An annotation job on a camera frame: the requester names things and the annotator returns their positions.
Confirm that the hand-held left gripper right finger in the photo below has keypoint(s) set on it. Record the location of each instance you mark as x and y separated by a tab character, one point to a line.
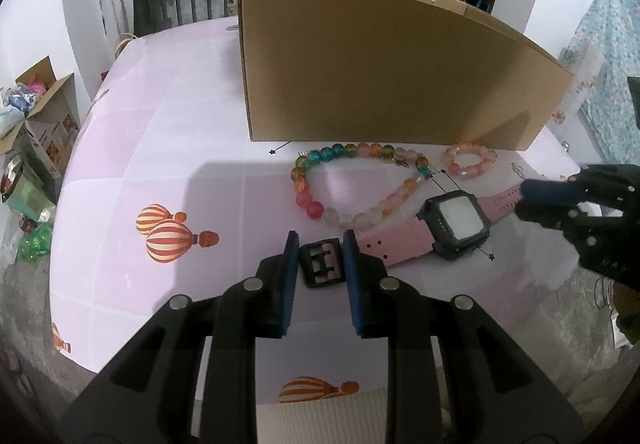
352	284

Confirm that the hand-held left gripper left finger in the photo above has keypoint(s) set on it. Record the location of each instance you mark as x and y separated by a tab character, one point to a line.
290	284

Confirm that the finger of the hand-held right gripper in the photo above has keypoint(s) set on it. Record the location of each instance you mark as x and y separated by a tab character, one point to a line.
550	216
547	192

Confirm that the gold outline butterfly pendant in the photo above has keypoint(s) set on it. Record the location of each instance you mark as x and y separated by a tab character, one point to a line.
513	168

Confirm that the large brown cardboard box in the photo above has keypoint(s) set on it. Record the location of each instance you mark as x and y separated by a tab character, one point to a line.
375	73

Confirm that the person's right forearm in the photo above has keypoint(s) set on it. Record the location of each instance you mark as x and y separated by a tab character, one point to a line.
627	319

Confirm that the floral blue curtain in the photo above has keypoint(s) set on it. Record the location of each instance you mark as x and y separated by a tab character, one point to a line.
610	73

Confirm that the white knit sweater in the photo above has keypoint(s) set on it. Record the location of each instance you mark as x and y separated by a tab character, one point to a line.
320	419

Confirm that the green plastic bag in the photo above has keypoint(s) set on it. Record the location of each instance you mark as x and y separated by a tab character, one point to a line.
35	241

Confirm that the shiny green box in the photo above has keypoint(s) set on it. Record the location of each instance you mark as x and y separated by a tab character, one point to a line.
32	196

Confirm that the open printed cardboard box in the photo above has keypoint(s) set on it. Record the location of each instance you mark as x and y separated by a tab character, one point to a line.
50	128

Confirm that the stainless steel bowl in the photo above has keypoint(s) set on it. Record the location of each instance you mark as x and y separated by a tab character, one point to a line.
12	173

